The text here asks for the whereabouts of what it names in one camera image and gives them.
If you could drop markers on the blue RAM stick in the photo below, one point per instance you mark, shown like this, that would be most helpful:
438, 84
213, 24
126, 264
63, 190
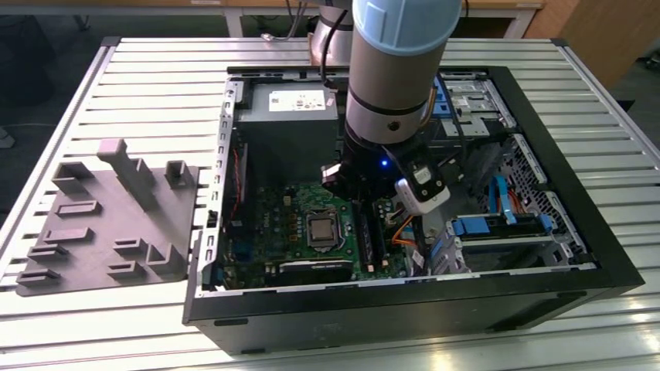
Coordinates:
366, 235

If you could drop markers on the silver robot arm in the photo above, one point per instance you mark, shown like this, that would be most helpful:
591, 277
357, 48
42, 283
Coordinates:
393, 77

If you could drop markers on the grey power supply unit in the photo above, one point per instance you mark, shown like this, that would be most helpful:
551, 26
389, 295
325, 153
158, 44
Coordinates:
289, 147

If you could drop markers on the silver CPU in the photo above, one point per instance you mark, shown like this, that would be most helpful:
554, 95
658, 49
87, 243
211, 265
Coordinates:
322, 231

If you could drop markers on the green motherboard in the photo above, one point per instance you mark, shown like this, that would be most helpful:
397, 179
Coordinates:
279, 208

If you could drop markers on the metal CPU socket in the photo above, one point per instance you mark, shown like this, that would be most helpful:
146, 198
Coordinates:
325, 247

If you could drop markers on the blue drive bay latch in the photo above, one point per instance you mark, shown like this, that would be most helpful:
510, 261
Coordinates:
443, 108

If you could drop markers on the metal drive cage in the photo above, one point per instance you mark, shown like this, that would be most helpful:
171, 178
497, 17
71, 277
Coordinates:
475, 129

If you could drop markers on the hard disk in blue carrier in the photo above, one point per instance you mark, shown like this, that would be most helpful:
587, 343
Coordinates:
475, 226

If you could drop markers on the black graphics card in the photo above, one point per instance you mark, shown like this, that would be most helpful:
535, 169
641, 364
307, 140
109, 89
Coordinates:
315, 271

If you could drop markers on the black PC case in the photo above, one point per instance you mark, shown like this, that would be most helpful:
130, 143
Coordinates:
361, 317

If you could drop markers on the grey plastic parts rack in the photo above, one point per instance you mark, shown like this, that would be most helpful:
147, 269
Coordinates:
119, 232

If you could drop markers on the wooden cabinet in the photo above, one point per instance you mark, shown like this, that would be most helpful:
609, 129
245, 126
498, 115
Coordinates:
609, 38

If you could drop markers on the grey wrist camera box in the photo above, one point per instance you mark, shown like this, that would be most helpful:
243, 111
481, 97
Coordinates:
426, 193

